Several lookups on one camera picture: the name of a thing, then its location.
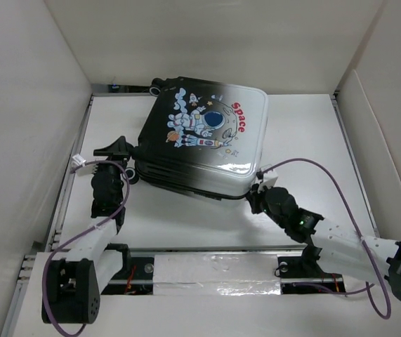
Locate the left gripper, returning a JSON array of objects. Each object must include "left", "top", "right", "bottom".
[{"left": 91, "top": 138, "right": 129, "bottom": 204}]

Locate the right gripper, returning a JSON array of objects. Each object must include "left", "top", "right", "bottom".
[{"left": 243, "top": 181, "right": 286, "bottom": 229}]

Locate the black space-print suitcase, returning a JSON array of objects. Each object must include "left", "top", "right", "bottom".
[{"left": 132, "top": 77, "right": 269, "bottom": 200}]

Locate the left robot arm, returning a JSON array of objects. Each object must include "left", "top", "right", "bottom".
[{"left": 41, "top": 136, "right": 136, "bottom": 329}]

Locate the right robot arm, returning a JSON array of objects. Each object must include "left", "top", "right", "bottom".
[{"left": 246, "top": 185, "right": 401, "bottom": 301}]

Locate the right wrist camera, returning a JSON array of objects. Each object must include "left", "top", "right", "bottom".
[{"left": 256, "top": 165, "right": 279, "bottom": 192}]

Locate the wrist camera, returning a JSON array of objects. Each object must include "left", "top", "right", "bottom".
[
  {"left": 70, "top": 154, "right": 86, "bottom": 173},
  {"left": 256, "top": 165, "right": 279, "bottom": 192}
]

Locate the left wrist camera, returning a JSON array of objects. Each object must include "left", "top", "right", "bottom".
[{"left": 70, "top": 154, "right": 86, "bottom": 173}]

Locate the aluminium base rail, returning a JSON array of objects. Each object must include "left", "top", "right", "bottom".
[{"left": 17, "top": 94, "right": 383, "bottom": 292}]

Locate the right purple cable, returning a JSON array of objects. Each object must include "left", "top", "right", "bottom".
[{"left": 259, "top": 157, "right": 393, "bottom": 320}]

